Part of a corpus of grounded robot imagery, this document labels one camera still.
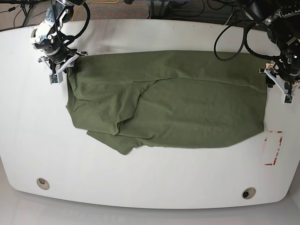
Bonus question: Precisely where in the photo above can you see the table cable grommet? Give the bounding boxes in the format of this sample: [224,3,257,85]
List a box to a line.
[37,178,50,190]
[242,187,256,200]

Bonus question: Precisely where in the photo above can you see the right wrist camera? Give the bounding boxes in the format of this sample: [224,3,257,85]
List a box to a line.
[49,73,63,84]

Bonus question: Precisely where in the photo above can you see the left table cable grommet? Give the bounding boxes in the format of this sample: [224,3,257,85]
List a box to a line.
[37,178,50,190]

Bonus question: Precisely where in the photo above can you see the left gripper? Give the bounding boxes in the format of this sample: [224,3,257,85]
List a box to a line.
[259,62,300,96]

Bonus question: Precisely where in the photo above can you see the right table cable grommet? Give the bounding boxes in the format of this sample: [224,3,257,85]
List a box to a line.
[242,187,256,200]

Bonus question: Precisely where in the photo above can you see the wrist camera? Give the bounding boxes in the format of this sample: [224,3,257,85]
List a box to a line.
[49,73,63,84]
[283,94,294,105]

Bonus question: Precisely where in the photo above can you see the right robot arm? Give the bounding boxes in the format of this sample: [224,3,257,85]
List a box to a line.
[30,0,90,75]

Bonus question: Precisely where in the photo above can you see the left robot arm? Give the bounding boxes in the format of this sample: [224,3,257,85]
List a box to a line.
[235,0,300,103]

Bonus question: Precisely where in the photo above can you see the white power strip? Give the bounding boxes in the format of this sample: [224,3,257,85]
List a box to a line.
[279,3,300,18]

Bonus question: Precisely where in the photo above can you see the black tripod stand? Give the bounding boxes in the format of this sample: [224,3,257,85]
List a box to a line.
[0,0,47,30]

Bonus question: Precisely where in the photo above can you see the yellow cable on floor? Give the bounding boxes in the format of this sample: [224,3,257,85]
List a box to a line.
[72,0,122,22]

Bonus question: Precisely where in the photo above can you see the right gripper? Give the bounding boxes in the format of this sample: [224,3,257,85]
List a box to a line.
[38,49,88,75]

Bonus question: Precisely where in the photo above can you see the olive green t-shirt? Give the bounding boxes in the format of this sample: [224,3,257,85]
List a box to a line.
[66,51,267,155]

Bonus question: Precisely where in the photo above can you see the red tape rectangle marking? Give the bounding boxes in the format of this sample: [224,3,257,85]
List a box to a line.
[261,131,283,166]

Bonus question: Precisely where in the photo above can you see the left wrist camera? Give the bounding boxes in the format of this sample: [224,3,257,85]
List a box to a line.
[283,94,294,105]

